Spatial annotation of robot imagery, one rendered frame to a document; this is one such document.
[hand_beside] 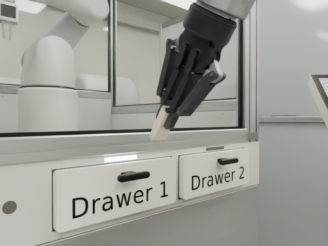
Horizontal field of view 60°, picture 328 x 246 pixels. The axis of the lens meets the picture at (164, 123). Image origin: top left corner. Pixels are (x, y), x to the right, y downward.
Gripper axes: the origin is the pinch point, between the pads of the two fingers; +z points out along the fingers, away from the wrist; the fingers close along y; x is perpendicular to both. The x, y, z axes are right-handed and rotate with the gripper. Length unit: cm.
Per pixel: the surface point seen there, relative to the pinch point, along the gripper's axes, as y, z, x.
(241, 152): 4.4, 14.5, -41.9
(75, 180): 3.7, 15.3, 11.1
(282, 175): 27, 67, -166
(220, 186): -0.7, 21.7, -31.4
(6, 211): 3.0, 19.3, 22.1
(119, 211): -0.6, 21.5, 1.8
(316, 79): 16, -9, -86
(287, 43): 79, -12, -166
